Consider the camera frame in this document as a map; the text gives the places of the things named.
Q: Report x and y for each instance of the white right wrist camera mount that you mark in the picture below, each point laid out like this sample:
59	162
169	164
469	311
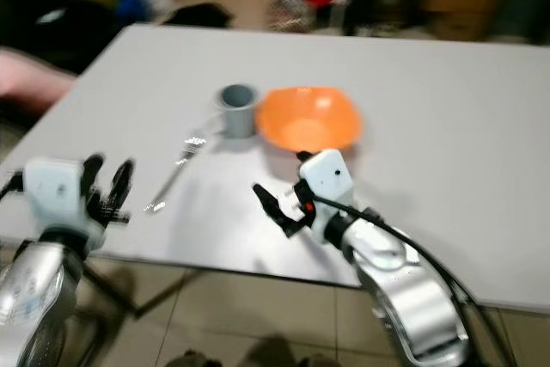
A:
328	182

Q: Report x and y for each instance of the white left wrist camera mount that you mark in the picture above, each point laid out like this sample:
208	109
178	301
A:
53	191

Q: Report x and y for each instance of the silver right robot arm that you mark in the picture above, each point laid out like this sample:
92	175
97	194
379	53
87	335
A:
404	290

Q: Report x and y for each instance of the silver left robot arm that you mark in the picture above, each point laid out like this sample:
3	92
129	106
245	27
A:
34	298

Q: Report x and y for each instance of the pale person forearm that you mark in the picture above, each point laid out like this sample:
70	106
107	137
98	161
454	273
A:
34	79

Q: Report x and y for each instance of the grey cup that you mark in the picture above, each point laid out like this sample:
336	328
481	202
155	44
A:
237	116

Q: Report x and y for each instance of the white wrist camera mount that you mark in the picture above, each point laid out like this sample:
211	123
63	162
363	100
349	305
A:
328	182
53	191

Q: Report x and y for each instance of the brown cardboard box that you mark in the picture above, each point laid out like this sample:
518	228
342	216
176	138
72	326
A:
464	2

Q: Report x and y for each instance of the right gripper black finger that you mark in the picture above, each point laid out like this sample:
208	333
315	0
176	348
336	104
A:
304	157
275	204

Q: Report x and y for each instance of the black chair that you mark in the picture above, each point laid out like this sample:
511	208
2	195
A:
94	36

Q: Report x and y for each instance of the black table leg frame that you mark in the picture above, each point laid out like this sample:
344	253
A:
150	296

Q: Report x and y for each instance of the orange plastic bowl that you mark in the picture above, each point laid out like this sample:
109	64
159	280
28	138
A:
309	116

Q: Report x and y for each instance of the silver metal fork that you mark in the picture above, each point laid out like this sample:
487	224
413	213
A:
172	176

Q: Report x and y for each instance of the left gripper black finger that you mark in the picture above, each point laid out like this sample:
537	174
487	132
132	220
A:
123	185
93	180

